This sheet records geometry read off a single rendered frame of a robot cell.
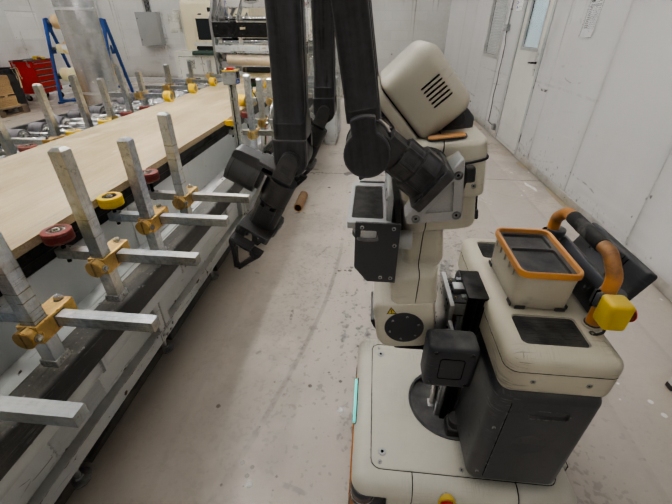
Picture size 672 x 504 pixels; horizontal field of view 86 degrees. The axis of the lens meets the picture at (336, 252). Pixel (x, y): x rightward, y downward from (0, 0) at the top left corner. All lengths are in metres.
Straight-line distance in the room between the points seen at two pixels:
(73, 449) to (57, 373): 0.60
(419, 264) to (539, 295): 0.30
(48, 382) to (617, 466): 1.89
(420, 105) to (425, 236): 0.31
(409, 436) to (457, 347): 0.48
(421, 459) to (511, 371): 0.50
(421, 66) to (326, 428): 1.37
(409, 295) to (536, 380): 0.33
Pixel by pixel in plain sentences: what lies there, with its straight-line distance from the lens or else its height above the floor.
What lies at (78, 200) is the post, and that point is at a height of 1.03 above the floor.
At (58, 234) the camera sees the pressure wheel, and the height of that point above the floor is 0.91.
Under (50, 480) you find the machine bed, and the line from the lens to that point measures 1.66.
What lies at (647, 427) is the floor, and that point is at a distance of 2.12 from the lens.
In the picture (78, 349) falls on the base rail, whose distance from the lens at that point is 1.17.
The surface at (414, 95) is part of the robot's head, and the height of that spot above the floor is 1.30.
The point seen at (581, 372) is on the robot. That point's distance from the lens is 0.98.
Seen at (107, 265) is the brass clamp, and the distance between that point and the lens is 1.21.
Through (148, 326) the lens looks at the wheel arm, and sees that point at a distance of 0.97.
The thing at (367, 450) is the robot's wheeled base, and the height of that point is 0.28.
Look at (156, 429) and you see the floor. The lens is 1.82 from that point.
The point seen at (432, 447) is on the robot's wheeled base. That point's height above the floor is 0.28.
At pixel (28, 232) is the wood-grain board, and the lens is 1.38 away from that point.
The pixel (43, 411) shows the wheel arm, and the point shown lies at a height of 0.84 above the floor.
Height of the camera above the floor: 1.41
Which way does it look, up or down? 32 degrees down
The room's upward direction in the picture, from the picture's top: straight up
